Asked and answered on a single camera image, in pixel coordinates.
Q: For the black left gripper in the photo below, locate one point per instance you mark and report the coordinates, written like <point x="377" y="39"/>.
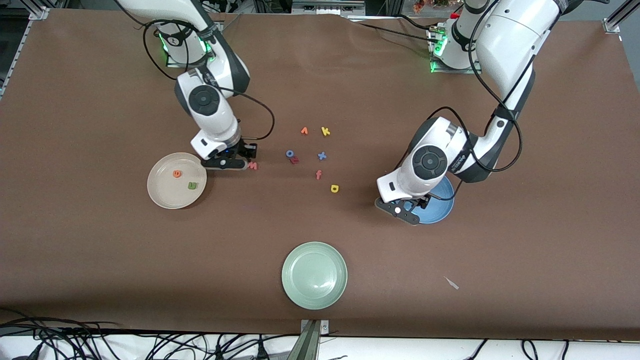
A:
<point x="423" y="200"/>

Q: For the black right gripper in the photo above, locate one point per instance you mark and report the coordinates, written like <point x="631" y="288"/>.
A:
<point x="246" y="149"/>

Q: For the green foam letter u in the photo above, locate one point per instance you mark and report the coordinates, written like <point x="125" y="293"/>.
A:
<point x="190" y="186"/>

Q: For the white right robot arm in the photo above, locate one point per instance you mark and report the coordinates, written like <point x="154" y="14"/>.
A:
<point x="215" y="120"/>

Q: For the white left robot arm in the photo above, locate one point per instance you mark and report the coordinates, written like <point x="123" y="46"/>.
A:
<point x="505" y="40"/>

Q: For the blue plate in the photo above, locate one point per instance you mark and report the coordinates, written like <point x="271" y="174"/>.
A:
<point x="440" y="210"/>

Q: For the beige brown plate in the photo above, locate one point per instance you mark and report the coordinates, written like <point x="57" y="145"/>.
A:
<point x="170" y="195"/>

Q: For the small grey paper scrap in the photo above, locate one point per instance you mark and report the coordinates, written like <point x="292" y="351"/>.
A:
<point x="452" y="284"/>

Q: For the green plate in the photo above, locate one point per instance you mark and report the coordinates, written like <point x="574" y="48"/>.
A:
<point x="314" y="275"/>

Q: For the grey metal box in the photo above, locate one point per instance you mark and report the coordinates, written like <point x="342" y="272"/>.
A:
<point x="325" y="7"/>

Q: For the orange dried flowers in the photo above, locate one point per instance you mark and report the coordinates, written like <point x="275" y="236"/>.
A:
<point x="419" y="5"/>

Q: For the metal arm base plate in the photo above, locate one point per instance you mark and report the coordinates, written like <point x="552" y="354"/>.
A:
<point x="172" y="64"/>
<point x="450" y="71"/>

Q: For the metal table bracket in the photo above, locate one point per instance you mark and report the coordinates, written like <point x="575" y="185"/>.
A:
<point x="310" y="345"/>

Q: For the aluminium frame profile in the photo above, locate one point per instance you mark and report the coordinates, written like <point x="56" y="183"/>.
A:
<point x="611" y="25"/>
<point x="37" y="12"/>

